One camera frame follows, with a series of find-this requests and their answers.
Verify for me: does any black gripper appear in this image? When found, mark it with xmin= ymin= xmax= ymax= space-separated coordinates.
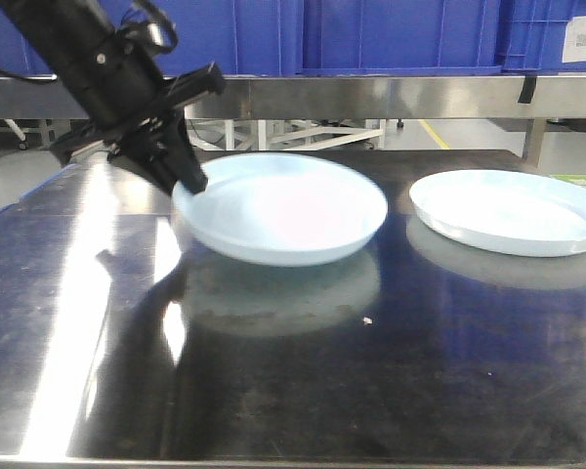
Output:
xmin=51 ymin=63 xmax=226 ymax=195

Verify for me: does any light blue plate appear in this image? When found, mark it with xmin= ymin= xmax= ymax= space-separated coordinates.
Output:
xmin=172 ymin=151 xmax=388 ymax=267
xmin=409 ymin=169 xmax=586 ymax=258

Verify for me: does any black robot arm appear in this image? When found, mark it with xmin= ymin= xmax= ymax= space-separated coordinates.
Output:
xmin=0 ymin=1 xmax=226 ymax=193

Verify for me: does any blue plastic bin centre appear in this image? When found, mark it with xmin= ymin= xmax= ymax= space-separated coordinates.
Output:
xmin=156 ymin=1 xmax=501 ymax=77

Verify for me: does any blue plastic bin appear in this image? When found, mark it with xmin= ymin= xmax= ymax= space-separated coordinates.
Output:
xmin=495 ymin=0 xmax=586 ymax=74
xmin=0 ymin=9 xmax=53 ymax=76
xmin=156 ymin=1 xmax=501 ymax=77

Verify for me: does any blue plastic bin left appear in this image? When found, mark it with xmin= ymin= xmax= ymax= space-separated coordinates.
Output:
xmin=0 ymin=9 xmax=53 ymax=76

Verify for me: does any black tape strip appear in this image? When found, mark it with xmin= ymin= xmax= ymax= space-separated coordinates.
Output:
xmin=517 ymin=75 xmax=538 ymax=105

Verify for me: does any blue plastic bin right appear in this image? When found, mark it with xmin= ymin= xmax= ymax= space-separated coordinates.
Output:
xmin=495 ymin=0 xmax=586 ymax=74

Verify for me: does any green floor sign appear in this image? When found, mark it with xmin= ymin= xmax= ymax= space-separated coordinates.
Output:
xmin=549 ymin=174 xmax=586 ymax=200

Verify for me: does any white paper label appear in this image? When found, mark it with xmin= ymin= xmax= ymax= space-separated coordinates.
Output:
xmin=562 ymin=16 xmax=586 ymax=64

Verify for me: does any white metal frame background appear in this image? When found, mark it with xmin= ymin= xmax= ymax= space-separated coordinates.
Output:
xmin=186 ymin=118 xmax=387 ymax=151

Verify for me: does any stainless steel shelf rail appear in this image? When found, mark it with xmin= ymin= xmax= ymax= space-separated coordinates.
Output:
xmin=0 ymin=73 xmax=586 ymax=121

